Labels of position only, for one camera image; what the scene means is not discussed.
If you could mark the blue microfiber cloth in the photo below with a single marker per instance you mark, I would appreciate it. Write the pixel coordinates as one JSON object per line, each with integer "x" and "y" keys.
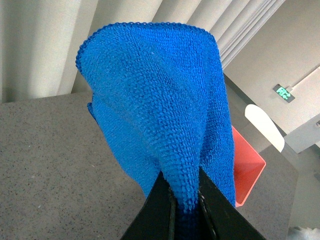
{"x": 160, "y": 99}

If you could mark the white pleated curtain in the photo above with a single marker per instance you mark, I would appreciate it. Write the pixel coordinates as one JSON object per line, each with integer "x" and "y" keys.
{"x": 39, "y": 39}

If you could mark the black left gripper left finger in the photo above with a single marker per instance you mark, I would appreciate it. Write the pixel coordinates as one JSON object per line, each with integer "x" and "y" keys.
{"x": 156, "y": 219}

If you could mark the green exit sign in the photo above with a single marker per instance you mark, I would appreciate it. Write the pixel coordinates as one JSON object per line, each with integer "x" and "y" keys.
{"x": 283, "y": 93}

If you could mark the pink plastic bin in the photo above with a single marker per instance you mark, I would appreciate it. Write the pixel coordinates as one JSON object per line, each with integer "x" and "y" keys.
{"x": 248, "y": 166}

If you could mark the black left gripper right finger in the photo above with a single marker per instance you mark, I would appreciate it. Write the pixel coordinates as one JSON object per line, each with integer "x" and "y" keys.
{"x": 218, "y": 219}

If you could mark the white chair back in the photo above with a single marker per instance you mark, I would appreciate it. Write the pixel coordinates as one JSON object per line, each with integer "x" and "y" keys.
{"x": 263, "y": 123}

